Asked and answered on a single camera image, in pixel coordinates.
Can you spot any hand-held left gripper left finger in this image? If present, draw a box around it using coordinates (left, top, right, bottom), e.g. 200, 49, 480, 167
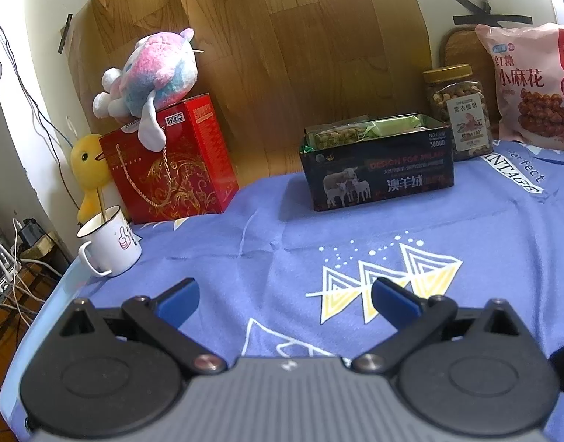
56, 278, 228, 376

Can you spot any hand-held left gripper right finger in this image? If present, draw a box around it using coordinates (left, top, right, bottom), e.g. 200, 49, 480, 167
353, 277, 523, 376

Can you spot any dark metal tin box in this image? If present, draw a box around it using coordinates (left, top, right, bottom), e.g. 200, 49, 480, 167
299, 113, 455, 213

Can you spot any green snack packet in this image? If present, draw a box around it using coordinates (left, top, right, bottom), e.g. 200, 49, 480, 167
362, 115, 424, 139

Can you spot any clear pistachio packet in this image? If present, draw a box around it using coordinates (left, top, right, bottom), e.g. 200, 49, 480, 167
304, 122, 371, 152

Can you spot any white enamel mug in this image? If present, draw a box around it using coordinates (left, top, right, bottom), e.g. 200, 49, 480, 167
77, 206, 143, 278

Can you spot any blue printed cloth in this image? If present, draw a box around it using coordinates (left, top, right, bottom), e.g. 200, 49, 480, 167
0, 140, 564, 442

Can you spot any red gift box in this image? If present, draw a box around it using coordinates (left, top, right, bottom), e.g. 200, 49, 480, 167
99, 93, 240, 226

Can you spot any cardboard box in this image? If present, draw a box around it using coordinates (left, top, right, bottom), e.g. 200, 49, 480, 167
21, 231, 67, 264

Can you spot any yellow duck toy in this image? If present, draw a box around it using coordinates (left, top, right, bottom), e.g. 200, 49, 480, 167
70, 133, 114, 224

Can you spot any clear nut jar gold lid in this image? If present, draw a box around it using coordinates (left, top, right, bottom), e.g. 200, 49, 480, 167
422, 63, 491, 162

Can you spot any pink and blue plush toy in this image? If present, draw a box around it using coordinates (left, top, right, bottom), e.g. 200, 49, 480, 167
92, 28, 201, 152

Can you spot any pink snack bag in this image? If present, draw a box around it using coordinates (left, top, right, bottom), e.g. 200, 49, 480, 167
474, 23, 564, 151

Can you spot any wooden cutting board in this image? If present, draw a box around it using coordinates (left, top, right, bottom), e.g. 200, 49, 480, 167
440, 24, 502, 135

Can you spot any wood-grain backdrop sheet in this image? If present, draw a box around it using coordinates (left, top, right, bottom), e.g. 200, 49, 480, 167
67, 0, 449, 186

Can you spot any black tape strip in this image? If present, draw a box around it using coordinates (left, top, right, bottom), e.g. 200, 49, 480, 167
56, 13, 74, 55
452, 0, 493, 15
453, 14, 534, 27

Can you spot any black hanging cable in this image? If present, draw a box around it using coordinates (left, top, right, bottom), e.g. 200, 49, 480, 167
0, 0, 82, 210

